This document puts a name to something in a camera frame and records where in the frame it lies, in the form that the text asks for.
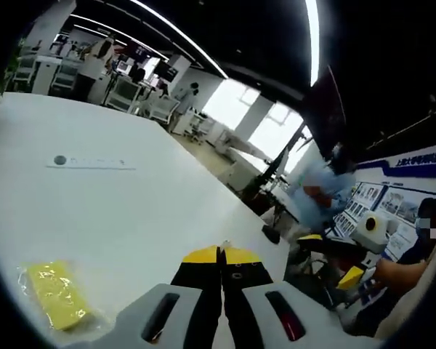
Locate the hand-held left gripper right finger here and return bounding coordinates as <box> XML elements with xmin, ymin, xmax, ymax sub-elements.
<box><xmin>221</xmin><ymin>245</ymin><xmax>383</xmax><ymax>349</ymax></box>

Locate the table cable outlet strip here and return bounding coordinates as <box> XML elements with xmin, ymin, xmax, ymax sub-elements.
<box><xmin>45</xmin><ymin>155</ymin><xmax>137</xmax><ymax>171</ymax></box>

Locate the blue wall display board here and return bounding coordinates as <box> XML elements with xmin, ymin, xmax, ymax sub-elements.
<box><xmin>332</xmin><ymin>151</ymin><xmax>436</xmax><ymax>262</ymax></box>

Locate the black hanging monitor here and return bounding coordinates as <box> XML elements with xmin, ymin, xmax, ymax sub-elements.
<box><xmin>155</xmin><ymin>60</ymin><xmax>179</xmax><ymax>81</ymax></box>

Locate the long ceiling light strip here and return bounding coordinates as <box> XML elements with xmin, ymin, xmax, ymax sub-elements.
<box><xmin>130</xmin><ymin>0</ymin><xmax>230</xmax><ymax>79</ymax></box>
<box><xmin>304</xmin><ymin>0</ymin><xmax>321</xmax><ymax>87</ymax></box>

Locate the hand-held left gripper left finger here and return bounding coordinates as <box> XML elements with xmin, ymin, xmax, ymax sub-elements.
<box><xmin>115</xmin><ymin>245</ymin><xmax>225</xmax><ymax>349</ymax></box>

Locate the row of white office chairs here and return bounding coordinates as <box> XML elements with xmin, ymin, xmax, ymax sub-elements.
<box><xmin>12</xmin><ymin>54</ymin><xmax>181</xmax><ymax>121</ymax></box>

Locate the yellow sponge in plastic bag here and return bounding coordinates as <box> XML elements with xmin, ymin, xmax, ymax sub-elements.
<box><xmin>17</xmin><ymin>258</ymin><xmax>112</xmax><ymax>334</ymax></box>

